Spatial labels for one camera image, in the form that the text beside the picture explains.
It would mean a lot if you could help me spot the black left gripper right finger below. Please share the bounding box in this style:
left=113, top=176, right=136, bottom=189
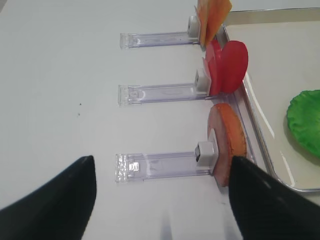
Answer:
left=228, top=156, right=320, bottom=240

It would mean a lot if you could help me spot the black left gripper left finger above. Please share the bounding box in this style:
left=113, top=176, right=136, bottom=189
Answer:
left=0, top=155, right=97, bottom=240

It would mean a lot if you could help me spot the red tomato slice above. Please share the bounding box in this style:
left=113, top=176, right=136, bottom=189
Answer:
left=220, top=40, right=249, bottom=94
left=204, top=38, right=223, bottom=97

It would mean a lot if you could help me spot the green lettuce leaf in tray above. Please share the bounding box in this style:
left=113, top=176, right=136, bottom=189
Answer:
left=286, top=89, right=320, bottom=158

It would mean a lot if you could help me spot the orange cheese slice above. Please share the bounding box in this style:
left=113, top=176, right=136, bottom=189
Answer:
left=204, top=0, right=232, bottom=47
left=195, top=0, right=209, bottom=47

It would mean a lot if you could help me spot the clear pusher rack near left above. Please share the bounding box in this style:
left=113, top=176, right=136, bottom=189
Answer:
left=115, top=141, right=219, bottom=184

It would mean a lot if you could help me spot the clear pusher rack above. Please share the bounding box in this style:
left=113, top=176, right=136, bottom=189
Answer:
left=118, top=68, right=211, bottom=106
left=115, top=141, right=219, bottom=184
left=119, top=15, right=201, bottom=50

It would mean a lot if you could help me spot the bun slice on left rack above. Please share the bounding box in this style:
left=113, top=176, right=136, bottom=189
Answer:
left=207, top=103, right=247, bottom=187

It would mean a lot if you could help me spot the clear pusher rack middle left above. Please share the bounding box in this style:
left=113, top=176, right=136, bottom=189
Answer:
left=118, top=68, right=211, bottom=106

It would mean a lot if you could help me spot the metal tray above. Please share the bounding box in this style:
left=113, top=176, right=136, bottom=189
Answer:
left=217, top=7, right=320, bottom=194

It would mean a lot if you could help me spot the clear pusher rack far left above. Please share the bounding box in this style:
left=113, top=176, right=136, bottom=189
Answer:
left=119, top=15, right=201, bottom=50

